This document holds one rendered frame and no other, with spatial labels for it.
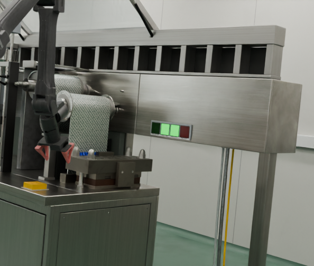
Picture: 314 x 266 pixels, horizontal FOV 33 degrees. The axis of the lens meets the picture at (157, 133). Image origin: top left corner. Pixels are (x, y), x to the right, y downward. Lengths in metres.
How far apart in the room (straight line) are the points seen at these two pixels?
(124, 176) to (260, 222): 0.64
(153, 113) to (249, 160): 2.55
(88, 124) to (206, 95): 0.59
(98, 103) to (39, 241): 0.74
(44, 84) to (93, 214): 0.65
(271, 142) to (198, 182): 3.20
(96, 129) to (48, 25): 0.77
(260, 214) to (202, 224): 3.01
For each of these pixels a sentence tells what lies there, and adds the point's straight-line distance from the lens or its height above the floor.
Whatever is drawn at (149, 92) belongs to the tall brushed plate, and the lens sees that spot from 2.59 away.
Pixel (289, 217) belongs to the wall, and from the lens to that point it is 4.83.
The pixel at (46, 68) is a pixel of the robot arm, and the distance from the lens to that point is 1.98.
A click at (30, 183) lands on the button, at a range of 2.28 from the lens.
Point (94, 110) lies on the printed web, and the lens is 2.58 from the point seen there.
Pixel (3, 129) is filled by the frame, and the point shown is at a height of 1.11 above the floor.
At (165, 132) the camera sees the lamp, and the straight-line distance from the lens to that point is 2.50.
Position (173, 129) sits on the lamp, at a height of 1.19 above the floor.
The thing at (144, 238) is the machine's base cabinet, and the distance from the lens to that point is 2.58.
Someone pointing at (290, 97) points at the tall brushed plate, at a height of 1.38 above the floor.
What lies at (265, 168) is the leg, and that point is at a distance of 2.37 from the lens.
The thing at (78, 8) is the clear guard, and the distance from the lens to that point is 2.92.
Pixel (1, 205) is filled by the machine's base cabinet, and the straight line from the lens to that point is 2.48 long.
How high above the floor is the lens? 1.30
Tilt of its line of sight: 3 degrees down
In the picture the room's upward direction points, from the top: 5 degrees clockwise
